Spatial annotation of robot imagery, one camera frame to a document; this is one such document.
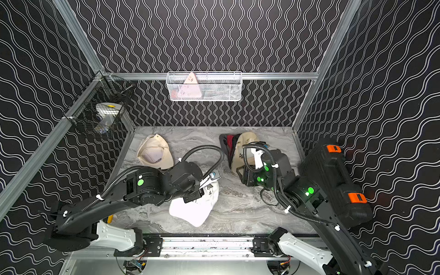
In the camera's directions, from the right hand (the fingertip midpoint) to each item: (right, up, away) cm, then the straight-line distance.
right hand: (241, 167), depth 64 cm
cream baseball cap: (-49, +4, +43) cm, 65 cm away
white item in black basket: (-62, +24, +18) cm, 68 cm away
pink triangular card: (-24, +38, +26) cm, 52 cm away
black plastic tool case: (+38, 0, +11) cm, 39 cm away
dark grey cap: (-6, +11, +37) cm, 39 cm away
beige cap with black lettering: (+1, +2, +29) cm, 29 cm away
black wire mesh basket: (-71, +40, +32) cm, 87 cm away
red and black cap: (-2, +11, +36) cm, 38 cm away
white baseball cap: (-19, -20, +8) cm, 28 cm away
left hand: (-14, -3, -2) cm, 15 cm away
